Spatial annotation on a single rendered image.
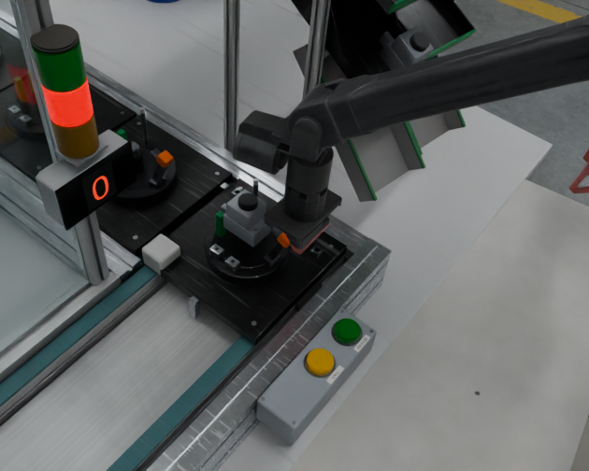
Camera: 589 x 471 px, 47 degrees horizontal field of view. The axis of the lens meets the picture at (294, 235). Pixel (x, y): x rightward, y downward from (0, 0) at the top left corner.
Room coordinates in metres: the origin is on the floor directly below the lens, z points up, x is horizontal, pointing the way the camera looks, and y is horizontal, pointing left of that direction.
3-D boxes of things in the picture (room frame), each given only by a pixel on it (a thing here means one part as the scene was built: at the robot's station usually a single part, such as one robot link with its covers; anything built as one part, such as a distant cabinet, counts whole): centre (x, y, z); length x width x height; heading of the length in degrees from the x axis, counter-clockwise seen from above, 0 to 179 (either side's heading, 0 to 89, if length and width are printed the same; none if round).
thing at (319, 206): (0.64, -0.01, 1.17); 0.10 x 0.07 x 0.07; 147
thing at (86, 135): (0.61, 0.28, 1.28); 0.05 x 0.05 x 0.05
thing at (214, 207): (0.70, 0.08, 0.96); 0.24 x 0.24 x 0.02; 57
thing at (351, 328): (0.57, -0.10, 0.96); 0.04 x 0.04 x 0.02
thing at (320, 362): (0.51, -0.06, 0.96); 0.04 x 0.04 x 0.02
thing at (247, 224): (0.71, 0.08, 1.06); 0.08 x 0.04 x 0.07; 57
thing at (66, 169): (0.61, 0.28, 1.29); 0.12 x 0.05 x 0.25; 147
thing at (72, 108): (0.61, 0.28, 1.33); 0.05 x 0.05 x 0.05
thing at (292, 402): (0.51, -0.06, 0.93); 0.21 x 0.07 x 0.06; 147
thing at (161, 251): (0.67, 0.21, 0.97); 0.05 x 0.05 x 0.04; 57
